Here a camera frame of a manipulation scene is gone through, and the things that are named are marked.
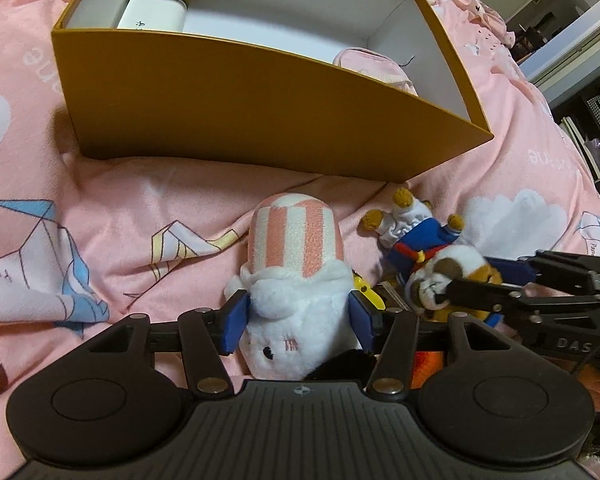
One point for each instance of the orange cardboard box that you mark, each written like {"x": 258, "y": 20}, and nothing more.
{"x": 240, "y": 105}

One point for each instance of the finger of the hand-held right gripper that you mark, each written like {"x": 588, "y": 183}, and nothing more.
{"x": 565, "y": 266}
{"x": 485, "y": 295}

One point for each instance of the white plastic bag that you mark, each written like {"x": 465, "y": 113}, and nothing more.
{"x": 596, "y": 155}

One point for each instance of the pink fabric pouch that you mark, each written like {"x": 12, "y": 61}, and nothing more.
{"x": 375, "y": 70}

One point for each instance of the small yellow toy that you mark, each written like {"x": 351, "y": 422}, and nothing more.
{"x": 367, "y": 292}

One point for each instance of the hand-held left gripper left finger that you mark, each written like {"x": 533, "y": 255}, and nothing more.
{"x": 235, "y": 322}

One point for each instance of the small white box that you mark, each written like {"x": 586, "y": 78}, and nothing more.
{"x": 152, "y": 12}

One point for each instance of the pink striped white plush toy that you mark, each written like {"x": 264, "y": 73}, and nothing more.
{"x": 292, "y": 260}

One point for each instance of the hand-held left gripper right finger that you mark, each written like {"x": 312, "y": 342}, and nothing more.
{"x": 360, "y": 322}

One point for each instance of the orange toy piece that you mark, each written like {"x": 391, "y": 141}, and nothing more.
{"x": 427, "y": 367}

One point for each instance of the bear plush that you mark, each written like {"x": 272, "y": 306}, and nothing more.
{"x": 420, "y": 240}

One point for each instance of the pink printed blanket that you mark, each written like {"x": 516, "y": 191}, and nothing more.
{"x": 105, "y": 200}

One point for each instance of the black shelf unit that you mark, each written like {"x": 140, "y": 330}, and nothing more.
{"x": 592, "y": 160}

